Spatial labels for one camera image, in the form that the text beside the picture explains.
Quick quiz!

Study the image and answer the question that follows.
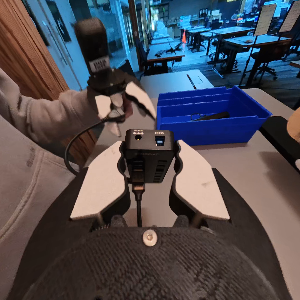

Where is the blue plastic bin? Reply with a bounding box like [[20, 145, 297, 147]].
[[157, 85, 273, 146]]

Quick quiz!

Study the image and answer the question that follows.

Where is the document stand with paper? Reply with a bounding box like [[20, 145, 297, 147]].
[[254, 3, 277, 37], [278, 0, 300, 33]]

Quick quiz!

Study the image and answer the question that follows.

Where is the person's left hand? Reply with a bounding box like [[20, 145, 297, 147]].
[[118, 94, 134, 119]]

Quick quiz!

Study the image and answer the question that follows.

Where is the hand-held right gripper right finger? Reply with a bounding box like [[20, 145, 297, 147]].
[[169, 139, 230, 229]]

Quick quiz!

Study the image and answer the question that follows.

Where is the black slim device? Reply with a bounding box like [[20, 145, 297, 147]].
[[190, 112, 230, 122]]

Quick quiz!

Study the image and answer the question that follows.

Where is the black usb cable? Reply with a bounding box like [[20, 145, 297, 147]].
[[65, 112, 147, 227]]

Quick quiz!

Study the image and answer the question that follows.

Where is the desk with black clutter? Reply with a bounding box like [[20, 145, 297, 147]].
[[146, 42, 186, 75]]

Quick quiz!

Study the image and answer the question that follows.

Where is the wooden door frame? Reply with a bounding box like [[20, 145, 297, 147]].
[[0, 0, 97, 169]]

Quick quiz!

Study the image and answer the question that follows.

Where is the long grey desk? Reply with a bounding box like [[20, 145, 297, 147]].
[[222, 35, 292, 88], [206, 26, 255, 58]]

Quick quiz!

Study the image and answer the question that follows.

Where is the black usb hub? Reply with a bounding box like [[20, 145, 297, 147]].
[[123, 129, 175, 184]]

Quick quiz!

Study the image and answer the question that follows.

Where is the black office chair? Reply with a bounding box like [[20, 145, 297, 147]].
[[250, 50, 277, 82]]

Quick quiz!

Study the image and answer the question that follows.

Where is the person's left forearm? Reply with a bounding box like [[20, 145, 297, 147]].
[[0, 68, 105, 144]]

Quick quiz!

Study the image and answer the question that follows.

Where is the person's grey hoodie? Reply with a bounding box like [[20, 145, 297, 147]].
[[0, 116, 99, 300]]

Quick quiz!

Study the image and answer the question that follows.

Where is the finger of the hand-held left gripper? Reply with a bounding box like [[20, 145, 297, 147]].
[[125, 82, 157, 120], [94, 94, 112, 120]]

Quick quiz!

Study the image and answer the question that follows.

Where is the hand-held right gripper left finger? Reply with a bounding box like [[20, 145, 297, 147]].
[[70, 141, 131, 226]]

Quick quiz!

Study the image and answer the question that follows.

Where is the tan board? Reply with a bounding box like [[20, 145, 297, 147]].
[[287, 112, 300, 144]]

